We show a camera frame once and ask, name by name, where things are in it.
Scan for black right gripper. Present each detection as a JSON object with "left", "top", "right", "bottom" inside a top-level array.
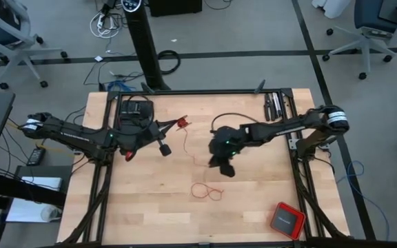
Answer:
[{"left": 207, "top": 126, "right": 254, "bottom": 178}]

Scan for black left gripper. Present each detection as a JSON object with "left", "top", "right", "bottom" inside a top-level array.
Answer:
[{"left": 117, "top": 115, "right": 188, "bottom": 158}]

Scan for red cord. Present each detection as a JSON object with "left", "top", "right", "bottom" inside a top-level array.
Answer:
[{"left": 176, "top": 116, "right": 225, "bottom": 203}]

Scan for black tower fan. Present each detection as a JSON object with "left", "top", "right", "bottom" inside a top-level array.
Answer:
[{"left": 120, "top": 0, "right": 172, "bottom": 92}]

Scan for red and black square box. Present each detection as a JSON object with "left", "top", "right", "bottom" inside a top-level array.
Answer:
[{"left": 269, "top": 201, "right": 307, "bottom": 241}]

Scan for black cabinet box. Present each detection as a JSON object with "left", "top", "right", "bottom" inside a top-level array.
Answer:
[{"left": 147, "top": 0, "right": 203, "bottom": 18}]

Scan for black power adapter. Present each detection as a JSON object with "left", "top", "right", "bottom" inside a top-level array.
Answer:
[{"left": 25, "top": 147, "right": 47, "bottom": 167}]

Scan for white flat box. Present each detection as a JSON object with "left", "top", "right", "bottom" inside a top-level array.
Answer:
[{"left": 4, "top": 175, "right": 64, "bottom": 224}]

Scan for clear plastic cup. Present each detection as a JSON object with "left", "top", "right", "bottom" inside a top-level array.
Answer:
[{"left": 39, "top": 205, "right": 63, "bottom": 223}]

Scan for white floor object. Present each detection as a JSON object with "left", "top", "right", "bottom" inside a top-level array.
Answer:
[{"left": 310, "top": 0, "right": 352, "bottom": 19}]

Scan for black angled frame strut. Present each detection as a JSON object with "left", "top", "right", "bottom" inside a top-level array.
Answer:
[
  {"left": 253, "top": 79, "right": 267, "bottom": 95},
  {"left": 139, "top": 81, "right": 156, "bottom": 95}
]

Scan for black left wrist camera cable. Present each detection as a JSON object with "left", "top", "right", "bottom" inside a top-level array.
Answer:
[{"left": 117, "top": 94, "right": 155, "bottom": 137}]

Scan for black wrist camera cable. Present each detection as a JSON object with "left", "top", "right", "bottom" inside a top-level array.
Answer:
[
  {"left": 210, "top": 112, "right": 260, "bottom": 134},
  {"left": 117, "top": 94, "right": 155, "bottom": 137}
]

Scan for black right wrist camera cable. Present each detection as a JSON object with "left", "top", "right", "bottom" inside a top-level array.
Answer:
[{"left": 210, "top": 112, "right": 260, "bottom": 134}]

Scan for blue floor cable bundle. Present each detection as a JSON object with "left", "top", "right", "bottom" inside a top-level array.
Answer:
[{"left": 105, "top": 79, "right": 138, "bottom": 94}]

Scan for black coiled floor cable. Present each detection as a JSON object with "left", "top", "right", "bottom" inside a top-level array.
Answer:
[{"left": 156, "top": 49, "right": 182, "bottom": 76}]

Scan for yellow floor cable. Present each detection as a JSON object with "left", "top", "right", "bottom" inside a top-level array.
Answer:
[{"left": 5, "top": 118, "right": 77, "bottom": 156}]

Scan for white power strip with cables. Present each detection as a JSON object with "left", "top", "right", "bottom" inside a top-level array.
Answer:
[{"left": 89, "top": 9, "right": 123, "bottom": 39}]

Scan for long blue floor cable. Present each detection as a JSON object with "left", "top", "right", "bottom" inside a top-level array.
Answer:
[{"left": 335, "top": 159, "right": 391, "bottom": 242}]

